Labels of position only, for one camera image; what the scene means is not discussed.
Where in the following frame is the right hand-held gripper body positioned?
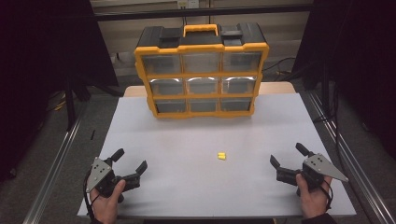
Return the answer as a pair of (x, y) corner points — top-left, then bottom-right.
(300, 153), (349, 190)

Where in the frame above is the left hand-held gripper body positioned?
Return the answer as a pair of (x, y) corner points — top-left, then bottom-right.
(86, 157), (127, 203)

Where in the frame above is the clear plastic organizer drawer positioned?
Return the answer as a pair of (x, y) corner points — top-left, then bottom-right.
(219, 97), (253, 112)

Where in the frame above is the yellow black organizer cabinet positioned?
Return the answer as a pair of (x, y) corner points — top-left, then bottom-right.
(134, 21), (271, 119)

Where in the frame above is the person's left hand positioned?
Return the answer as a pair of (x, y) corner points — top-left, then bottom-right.
(90, 179), (127, 224)

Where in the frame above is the person's right hand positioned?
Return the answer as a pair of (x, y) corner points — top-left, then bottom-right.
(295, 173), (333, 219)

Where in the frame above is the white table cover sheet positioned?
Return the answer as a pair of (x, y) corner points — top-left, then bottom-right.
(77, 92), (358, 218)

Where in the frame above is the black metal stand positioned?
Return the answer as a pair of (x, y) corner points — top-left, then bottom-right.
(64, 74), (78, 132)

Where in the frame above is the dark curtain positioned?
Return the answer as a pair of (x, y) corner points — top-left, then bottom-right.
(291, 0), (396, 161)
(0, 0), (120, 182)

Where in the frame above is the grid of clear drawers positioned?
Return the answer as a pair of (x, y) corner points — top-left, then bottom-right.
(141, 51), (262, 114)

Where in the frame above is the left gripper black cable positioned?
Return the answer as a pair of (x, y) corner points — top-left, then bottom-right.
(82, 169), (101, 222)

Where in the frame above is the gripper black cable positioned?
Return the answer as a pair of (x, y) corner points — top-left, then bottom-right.
(82, 169), (101, 222)
(320, 176), (334, 213)

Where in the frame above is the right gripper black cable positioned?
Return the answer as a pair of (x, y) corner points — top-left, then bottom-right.
(320, 176), (334, 213)

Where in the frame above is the aluminium frame rail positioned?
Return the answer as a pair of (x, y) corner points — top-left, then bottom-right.
(22, 102), (90, 224)
(306, 91), (396, 224)

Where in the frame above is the black floor cable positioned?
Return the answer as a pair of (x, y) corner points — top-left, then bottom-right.
(262, 56), (297, 77)

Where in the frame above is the black horizontal frame bar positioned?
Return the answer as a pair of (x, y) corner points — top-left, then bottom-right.
(92, 3), (314, 22)

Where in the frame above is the white wall socket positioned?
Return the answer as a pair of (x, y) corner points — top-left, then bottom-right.
(177, 0), (200, 9)

